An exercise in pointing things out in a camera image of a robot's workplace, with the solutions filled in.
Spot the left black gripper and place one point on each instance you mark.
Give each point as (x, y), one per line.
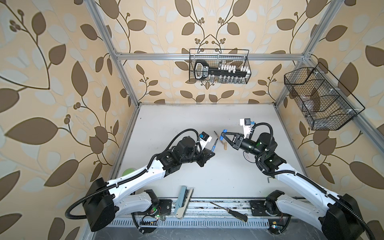
(204, 157)

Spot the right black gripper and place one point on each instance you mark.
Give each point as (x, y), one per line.
(233, 143)

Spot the blue pen cap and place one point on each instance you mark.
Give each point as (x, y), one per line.
(222, 134)

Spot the blue pen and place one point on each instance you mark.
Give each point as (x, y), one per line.
(214, 146)

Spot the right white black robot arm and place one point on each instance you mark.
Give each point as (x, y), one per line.
(337, 217)

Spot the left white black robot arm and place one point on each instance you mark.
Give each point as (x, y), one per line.
(105, 201)

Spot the light blue stapler tool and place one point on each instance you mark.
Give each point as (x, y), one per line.
(183, 201)

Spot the black socket tool set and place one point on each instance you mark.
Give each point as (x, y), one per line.
(202, 70)

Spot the green round button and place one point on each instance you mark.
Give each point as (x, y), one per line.
(128, 171)

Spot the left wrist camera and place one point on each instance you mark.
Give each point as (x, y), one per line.
(204, 139)

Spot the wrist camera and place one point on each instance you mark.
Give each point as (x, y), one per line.
(247, 126)
(204, 139)

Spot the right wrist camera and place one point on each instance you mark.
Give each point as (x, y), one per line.
(247, 126)

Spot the center black wire basket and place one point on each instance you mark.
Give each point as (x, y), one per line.
(234, 57)

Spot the black wire basket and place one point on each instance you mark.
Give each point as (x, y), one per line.
(234, 57)
(326, 103)

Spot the black handled screwdriver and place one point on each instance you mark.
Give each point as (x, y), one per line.
(235, 214)

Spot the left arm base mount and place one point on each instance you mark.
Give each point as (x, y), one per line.
(146, 222)

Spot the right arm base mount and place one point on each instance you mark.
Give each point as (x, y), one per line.
(268, 208)

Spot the right black wire basket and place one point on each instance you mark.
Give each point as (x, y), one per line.
(326, 103)

